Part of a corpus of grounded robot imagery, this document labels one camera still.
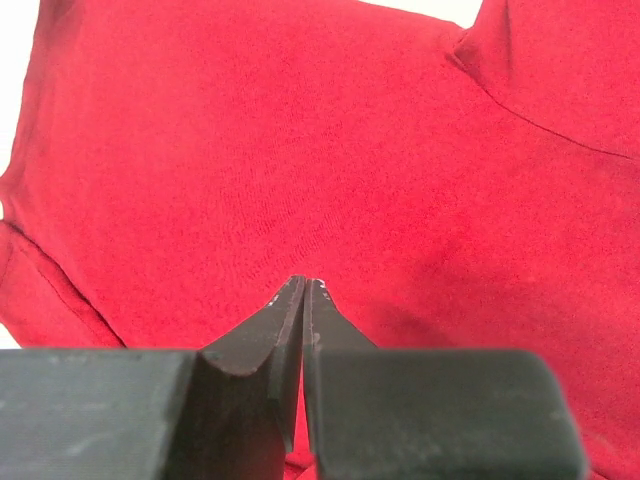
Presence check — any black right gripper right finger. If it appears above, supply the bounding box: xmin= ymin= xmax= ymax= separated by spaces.
xmin=303 ymin=279 xmax=589 ymax=479

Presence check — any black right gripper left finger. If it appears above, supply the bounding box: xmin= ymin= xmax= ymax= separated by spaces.
xmin=1 ymin=276 xmax=305 ymax=479

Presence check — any red t shirt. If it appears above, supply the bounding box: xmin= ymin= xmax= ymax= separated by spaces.
xmin=1 ymin=1 xmax=639 ymax=479

